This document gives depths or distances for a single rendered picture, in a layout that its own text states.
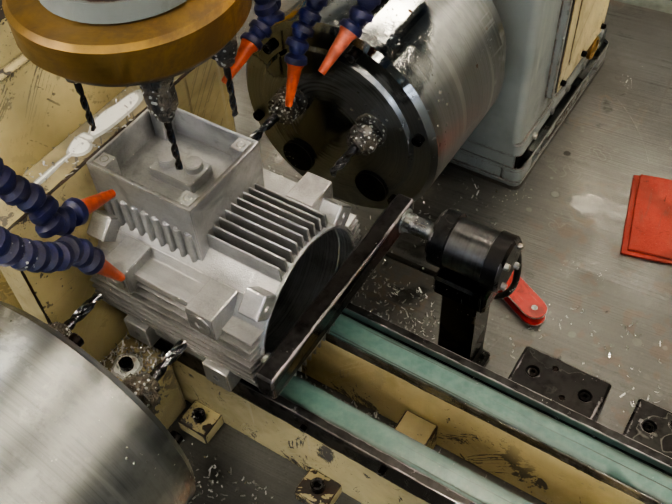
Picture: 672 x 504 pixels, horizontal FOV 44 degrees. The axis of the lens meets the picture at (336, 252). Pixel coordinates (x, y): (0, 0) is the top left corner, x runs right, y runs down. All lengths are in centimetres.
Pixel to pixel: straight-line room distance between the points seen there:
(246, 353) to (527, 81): 53
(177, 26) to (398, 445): 45
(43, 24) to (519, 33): 60
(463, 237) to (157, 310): 30
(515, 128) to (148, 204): 55
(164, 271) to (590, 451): 43
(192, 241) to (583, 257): 57
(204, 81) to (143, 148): 10
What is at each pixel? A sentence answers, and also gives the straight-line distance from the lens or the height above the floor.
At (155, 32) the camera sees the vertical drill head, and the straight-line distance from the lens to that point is 59.
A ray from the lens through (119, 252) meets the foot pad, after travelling 79.
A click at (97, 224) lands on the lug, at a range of 81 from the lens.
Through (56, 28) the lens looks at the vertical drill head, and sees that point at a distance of 62.
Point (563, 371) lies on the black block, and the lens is 95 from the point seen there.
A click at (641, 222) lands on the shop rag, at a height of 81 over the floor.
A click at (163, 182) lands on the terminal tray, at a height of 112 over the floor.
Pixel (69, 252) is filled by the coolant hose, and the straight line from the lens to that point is 63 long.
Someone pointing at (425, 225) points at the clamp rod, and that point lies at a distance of 84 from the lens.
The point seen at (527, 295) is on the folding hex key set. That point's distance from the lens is 106.
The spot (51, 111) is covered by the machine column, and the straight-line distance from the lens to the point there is 91.
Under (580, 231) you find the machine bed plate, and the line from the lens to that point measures 116.
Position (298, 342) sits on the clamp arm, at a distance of 75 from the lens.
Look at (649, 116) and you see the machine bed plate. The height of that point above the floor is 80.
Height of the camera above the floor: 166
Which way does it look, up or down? 50 degrees down
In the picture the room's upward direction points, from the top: 4 degrees counter-clockwise
